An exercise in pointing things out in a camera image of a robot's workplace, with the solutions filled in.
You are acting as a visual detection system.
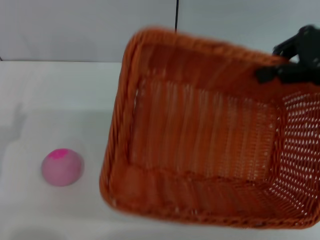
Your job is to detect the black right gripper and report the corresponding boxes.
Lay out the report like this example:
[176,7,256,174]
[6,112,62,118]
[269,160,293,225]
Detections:
[254,24,320,85]

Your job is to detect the orange woven wicker basket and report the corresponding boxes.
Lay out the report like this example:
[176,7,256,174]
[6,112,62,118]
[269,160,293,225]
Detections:
[99,26,320,229]

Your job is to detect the pink round toy peach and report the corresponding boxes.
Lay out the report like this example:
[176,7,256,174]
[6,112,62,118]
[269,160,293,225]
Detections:
[41,148,85,187]

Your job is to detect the black vertical wall strip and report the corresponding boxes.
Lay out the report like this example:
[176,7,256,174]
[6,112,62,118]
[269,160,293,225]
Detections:
[174,0,180,33]

